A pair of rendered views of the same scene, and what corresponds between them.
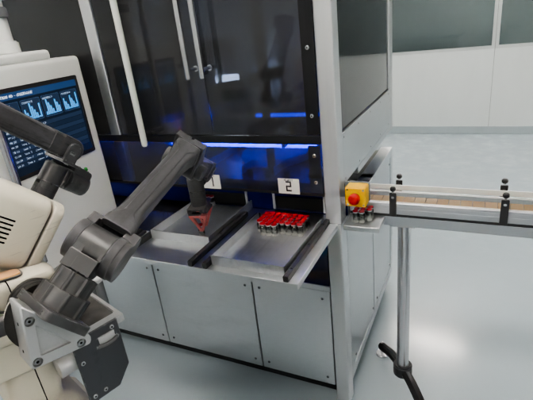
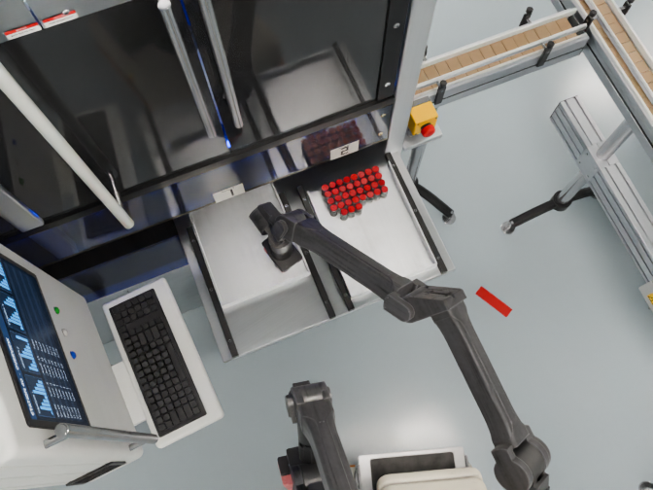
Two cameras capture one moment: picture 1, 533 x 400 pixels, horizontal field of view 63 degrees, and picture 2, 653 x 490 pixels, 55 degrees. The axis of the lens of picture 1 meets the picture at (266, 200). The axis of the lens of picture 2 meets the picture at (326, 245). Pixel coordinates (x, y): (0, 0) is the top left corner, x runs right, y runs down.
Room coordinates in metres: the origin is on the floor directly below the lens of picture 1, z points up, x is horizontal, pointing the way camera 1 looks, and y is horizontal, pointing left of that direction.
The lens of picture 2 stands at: (1.02, 0.55, 2.61)
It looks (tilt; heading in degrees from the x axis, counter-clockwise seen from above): 72 degrees down; 311
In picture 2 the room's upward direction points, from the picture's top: 1 degrees counter-clockwise
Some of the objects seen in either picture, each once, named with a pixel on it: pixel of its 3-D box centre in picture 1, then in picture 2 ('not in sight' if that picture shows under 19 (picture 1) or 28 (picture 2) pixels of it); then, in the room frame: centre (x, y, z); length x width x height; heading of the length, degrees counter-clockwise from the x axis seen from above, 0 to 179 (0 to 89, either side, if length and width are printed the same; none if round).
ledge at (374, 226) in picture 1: (365, 221); (413, 123); (1.44, -0.36, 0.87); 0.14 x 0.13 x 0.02; 152
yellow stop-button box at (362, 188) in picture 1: (357, 194); (420, 116); (1.41, -0.32, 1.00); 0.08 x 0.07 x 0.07; 152
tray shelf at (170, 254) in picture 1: (233, 236); (310, 239); (1.44, 0.14, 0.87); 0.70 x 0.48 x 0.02; 62
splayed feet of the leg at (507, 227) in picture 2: not in sight; (557, 204); (0.93, -0.86, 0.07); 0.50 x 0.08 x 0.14; 62
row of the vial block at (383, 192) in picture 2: (279, 227); (359, 201); (1.40, -0.04, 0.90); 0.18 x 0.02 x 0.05; 62
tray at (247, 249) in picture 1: (269, 240); (370, 228); (1.33, 0.01, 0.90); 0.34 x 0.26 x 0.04; 152
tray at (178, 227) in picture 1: (204, 217); (246, 236); (1.58, 0.25, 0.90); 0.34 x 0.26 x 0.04; 152
